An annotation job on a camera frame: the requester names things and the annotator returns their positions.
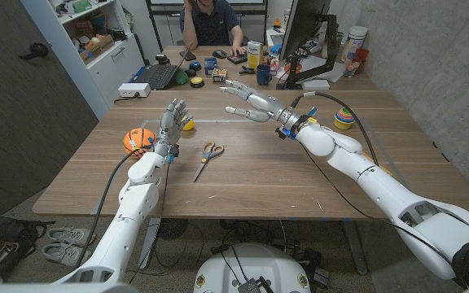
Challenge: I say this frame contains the black laptop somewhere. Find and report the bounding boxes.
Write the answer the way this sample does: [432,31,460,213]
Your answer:
[133,42,195,91]

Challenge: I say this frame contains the white paper sheets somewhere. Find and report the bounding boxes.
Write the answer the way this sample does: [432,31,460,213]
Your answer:
[299,55,346,83]

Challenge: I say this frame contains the grey table leg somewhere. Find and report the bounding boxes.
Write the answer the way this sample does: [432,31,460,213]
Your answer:
[341,219,369,276]
[138,217,162,270]

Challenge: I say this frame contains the white power box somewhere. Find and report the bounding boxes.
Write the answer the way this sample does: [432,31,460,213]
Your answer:
[117,82,152,98]

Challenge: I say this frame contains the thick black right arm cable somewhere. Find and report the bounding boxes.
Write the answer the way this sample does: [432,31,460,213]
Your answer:
[290,91,380,168]

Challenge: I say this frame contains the black door handle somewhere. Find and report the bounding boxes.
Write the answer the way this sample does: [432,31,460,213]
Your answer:
[17,42,50,61]

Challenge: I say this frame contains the orange mini basketball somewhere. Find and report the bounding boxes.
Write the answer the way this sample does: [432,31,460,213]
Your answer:
[122,128,156,160]

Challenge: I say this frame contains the rainbow stacking cups toy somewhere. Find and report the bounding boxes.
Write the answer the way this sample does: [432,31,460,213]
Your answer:
[333,107,357,131]

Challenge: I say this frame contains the red cup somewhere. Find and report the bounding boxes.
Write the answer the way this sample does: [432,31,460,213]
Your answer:
[354,47,370,75]

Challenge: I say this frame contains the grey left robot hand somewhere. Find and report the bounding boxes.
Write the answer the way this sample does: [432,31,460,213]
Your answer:
[152,98,191,158]

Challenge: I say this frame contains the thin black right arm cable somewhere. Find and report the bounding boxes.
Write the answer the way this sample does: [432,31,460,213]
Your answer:
[298,140,456,266]

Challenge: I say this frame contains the black monitor stand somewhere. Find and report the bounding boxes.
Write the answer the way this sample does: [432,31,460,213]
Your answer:
[275,14,339,90]

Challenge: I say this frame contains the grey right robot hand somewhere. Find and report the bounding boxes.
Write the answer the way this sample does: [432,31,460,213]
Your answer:
[218,79,300,132]

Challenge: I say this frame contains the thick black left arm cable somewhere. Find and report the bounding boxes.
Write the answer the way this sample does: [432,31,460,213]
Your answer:
[74,145,154,269]

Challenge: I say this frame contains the grey sneaker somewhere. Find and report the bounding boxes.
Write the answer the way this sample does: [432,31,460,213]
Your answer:
[41,243,93,268]
[46,226,96,247]

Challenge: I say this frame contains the black backpack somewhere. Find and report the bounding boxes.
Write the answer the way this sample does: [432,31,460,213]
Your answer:
[0,203,56,285]

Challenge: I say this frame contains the dark blue mug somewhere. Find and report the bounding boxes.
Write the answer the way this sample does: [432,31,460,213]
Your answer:
[256,63,274,86]

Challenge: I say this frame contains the black floor fan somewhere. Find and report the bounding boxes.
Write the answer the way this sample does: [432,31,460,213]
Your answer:
[157,218,190,242]

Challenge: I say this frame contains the dark wooden door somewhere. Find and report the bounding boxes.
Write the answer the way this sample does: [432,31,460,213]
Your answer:
[0,0,99,216]

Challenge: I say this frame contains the flat white box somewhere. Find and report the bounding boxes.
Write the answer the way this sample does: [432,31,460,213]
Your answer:
[301,79,331,91]

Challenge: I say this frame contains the white shelf cabinet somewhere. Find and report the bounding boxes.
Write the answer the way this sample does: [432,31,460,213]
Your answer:
[20,0,146,121]

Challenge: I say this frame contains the orange-handled scissors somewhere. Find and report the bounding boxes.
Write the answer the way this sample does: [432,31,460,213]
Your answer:
[192,141,226,183]

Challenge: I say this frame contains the white robot torso base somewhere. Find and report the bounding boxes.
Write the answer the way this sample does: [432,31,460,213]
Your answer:
[193,243,312,293]

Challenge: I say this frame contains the person in dark polo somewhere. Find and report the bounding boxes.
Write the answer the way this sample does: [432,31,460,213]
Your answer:
[178,0,247,57]

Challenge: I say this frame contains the white wipes canister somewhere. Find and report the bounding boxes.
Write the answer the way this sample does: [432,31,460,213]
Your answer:
[340,25,369,63]

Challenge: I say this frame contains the yellow and white carton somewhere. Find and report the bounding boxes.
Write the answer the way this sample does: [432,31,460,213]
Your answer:
[247,40,265,69]

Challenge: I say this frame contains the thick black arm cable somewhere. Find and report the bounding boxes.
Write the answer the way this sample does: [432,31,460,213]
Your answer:
[290,91,380,168]
[74,145,154,269]

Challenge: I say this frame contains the black computer monitor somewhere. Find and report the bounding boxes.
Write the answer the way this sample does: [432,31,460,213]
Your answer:
[278,0,333,62]

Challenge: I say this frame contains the cardboard box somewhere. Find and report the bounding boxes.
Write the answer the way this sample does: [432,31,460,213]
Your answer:
[78,34,116,65]

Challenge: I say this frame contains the black calculator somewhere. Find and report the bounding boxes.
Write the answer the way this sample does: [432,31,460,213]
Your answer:
[226,51,248,65]

